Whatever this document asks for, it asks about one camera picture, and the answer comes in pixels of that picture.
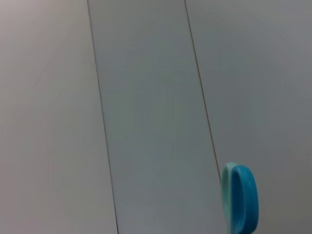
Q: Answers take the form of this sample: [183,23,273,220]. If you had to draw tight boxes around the blue capped scissors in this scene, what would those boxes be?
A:
[220,162,259,234]

